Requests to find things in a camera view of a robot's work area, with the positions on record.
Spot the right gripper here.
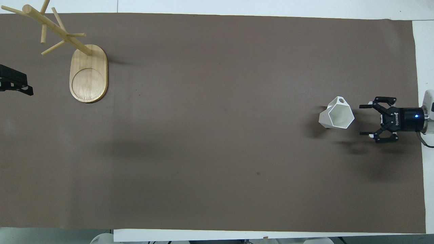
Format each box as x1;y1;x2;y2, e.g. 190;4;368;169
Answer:
359;97;425;143

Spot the white faceted cup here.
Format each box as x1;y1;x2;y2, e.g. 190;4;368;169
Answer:
318;96;355;129

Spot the wooden cup rack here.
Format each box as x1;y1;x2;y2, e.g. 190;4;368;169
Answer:
1;0;108;104

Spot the black cable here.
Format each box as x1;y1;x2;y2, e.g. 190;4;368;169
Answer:
420;132;434;149

